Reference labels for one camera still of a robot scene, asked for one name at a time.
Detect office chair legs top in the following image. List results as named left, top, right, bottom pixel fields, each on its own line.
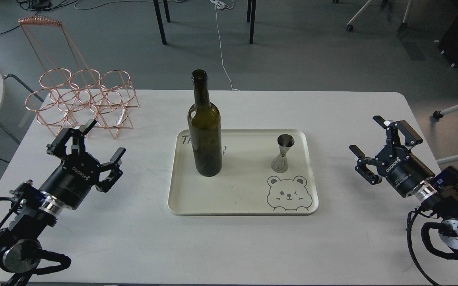
left=345, top=0, right=415, bottom=33

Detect black table legs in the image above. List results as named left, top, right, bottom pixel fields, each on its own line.
left=153, top=0, right=257, bottom=45

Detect copper wire wine rack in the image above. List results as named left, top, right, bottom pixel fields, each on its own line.
left=18, top=15, right=141, bottom=138

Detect steel double jigger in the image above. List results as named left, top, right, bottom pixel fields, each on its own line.
left=271, top=134, right=295, bottom=173

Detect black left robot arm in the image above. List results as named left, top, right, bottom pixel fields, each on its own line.
left=0, top=120, right=126, bottom=286

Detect cream bear serving tray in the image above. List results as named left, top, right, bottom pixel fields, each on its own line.
left=168, top=129, right=319, bottom=215

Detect black cables on floor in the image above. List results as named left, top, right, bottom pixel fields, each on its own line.
left=0, top=0, right=78, bottom=42

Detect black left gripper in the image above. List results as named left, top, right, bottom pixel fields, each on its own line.
left=38, top=119, right=126, bottom=211

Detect dark green wine bottle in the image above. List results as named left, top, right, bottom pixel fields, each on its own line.
left=187, top=69, right=222, bottom=177

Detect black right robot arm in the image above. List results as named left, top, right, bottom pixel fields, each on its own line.
left=349, top=115, right=458, bottom=274

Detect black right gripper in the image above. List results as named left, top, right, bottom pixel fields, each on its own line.
left=349, top=116, right=435, bottom=198

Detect white cable on floor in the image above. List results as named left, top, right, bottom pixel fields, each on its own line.
left=210, top=0, right=241, bottom=91

